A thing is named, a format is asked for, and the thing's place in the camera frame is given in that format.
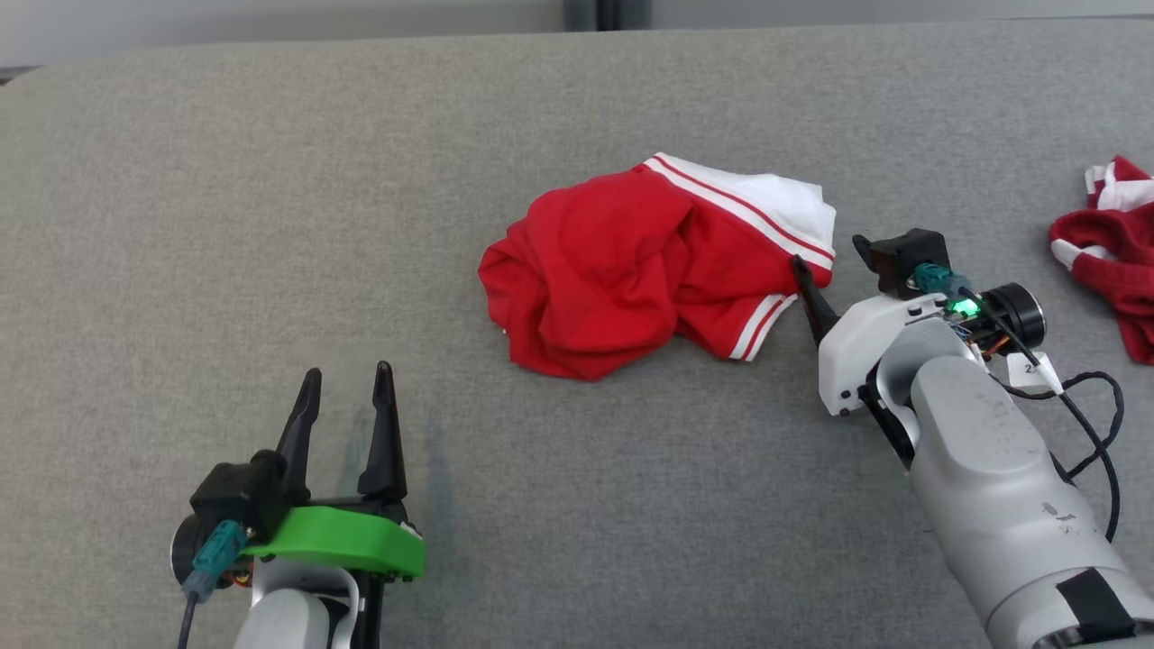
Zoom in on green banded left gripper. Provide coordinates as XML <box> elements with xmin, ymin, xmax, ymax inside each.
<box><xmin>242</xmin><ymin>361</ymin><xmax>427</xmax><ymax>582</ymax></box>

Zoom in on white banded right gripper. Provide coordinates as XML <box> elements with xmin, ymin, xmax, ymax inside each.
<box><xmin>790</xmin><ymin>234</ymin><xmax>948</xmax><ymax>418</ymax></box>

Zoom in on red jersey shirt white sleeves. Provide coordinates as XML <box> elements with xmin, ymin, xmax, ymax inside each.
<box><xmin>477</xmin><ymin>152</ymin><xmax>838</xmax><ymax>382</ymax></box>

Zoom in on red shorts with white stripe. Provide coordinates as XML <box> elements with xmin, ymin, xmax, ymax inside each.
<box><xmin>1048</xmin><ymin>154</ymin><xmax>1154</xmax><ymax>367</ymax></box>

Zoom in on left teal plug black cable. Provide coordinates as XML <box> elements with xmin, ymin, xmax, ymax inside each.
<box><xmin>176</xmin><ymin>520</ymin><xmax>250</xmax><ymax>649</ymax></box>

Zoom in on teal plug black cable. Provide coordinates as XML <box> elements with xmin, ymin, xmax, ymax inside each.
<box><xmin>176</xmin><ymin>520</ymin><xmax>250</xmax><ymax>649</ymax></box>
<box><xmin>912</xmin><ymin>262</ymin><xmax>1127</xmax><ymax>544</ymax></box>

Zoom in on white paper cable tag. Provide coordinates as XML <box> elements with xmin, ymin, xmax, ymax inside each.
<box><xmin>1006</xmin><ymin>351</ymin><xmax>1066</xmax><ymax>397</ymax></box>

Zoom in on right teal plug black cable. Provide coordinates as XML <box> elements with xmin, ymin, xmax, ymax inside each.
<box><xmin>912</xmin><ymin>262</ymin><xmax>1127</xmax><ymax>544</ymax></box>

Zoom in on grey metal partition post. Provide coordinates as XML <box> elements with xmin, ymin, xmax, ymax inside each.
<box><xmin>563</xmin><ymin>0</ymin><xmax>653</xmax><ymax>33</ymax></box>

